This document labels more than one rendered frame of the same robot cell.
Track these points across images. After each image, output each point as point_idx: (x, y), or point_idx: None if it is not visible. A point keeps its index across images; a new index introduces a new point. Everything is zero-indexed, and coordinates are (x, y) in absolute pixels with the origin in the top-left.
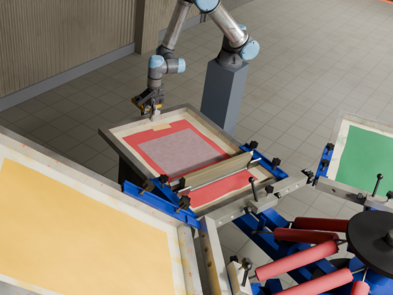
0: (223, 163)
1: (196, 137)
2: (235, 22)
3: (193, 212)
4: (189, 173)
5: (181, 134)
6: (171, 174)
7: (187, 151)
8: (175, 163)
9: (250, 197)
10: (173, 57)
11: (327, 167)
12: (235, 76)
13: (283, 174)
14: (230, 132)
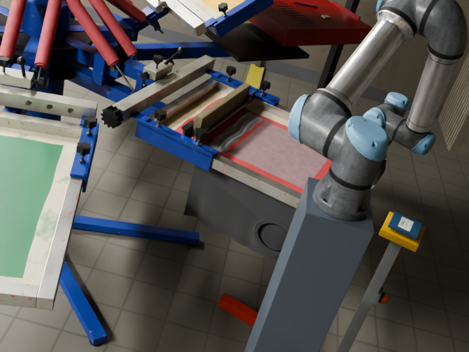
0: (221, 100)
1: (282, 175)
2: (350, 65)
3: (218, 94)
4: (252, 128)
5: (303, 175)
6: (268, 125)
7: (276, 154)
8: (276, 137)
9: (172, 79)
10: (389, 112)
11: (80, 140)
12: (304, 190)
13: (143, 119)
14: (261, 321)
